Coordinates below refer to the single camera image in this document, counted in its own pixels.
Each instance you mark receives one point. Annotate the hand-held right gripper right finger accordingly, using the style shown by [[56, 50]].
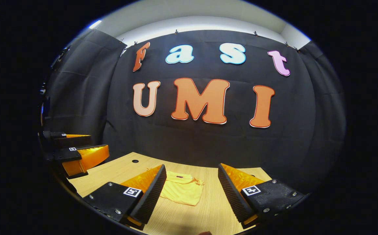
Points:
[[231, 195]]

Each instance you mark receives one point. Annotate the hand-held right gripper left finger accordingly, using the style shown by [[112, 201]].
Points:
[[151, 195]]

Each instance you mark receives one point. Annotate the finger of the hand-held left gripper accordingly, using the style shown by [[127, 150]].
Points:
[[73, 142], [84, 160]]

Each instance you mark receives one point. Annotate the orange T-shirt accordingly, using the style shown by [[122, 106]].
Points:
[[182, 191]]

